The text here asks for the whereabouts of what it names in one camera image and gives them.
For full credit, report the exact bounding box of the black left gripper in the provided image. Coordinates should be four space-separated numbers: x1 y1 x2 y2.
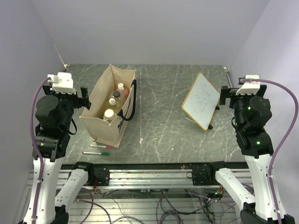
42 81 88 130

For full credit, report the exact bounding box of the amber liquid bottle white cap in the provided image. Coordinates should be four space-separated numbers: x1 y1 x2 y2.
108 98 122 112

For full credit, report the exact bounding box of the pale green bottle cream cap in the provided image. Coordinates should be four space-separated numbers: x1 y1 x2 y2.
103 109 117 123

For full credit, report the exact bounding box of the clear square bottle black cap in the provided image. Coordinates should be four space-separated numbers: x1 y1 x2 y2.
113 91 126 105

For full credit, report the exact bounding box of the pink liquid bottle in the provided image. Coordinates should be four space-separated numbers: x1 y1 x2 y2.
116 83 129 99

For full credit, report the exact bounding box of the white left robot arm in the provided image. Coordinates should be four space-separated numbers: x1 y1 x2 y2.
21 85 95 224

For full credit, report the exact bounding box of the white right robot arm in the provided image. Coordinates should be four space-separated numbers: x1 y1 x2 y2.
206 85 295 224

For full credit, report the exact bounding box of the beige canvas tote bag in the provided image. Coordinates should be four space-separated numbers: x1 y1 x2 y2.
80 65 137 148

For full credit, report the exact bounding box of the yellow-framed small whiteboard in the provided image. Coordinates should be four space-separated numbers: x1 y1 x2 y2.
182 73 220 131

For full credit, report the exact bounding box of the red-capped white marker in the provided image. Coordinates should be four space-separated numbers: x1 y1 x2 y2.
89 144 113 149

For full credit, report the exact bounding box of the green-capped white marker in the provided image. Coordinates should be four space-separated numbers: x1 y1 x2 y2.
82 152 110 156

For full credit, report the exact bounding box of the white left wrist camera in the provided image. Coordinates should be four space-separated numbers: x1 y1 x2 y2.
47 72 76 94

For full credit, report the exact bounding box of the aluminium mounting rail frame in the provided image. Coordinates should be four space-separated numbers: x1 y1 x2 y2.
14 163 281 224

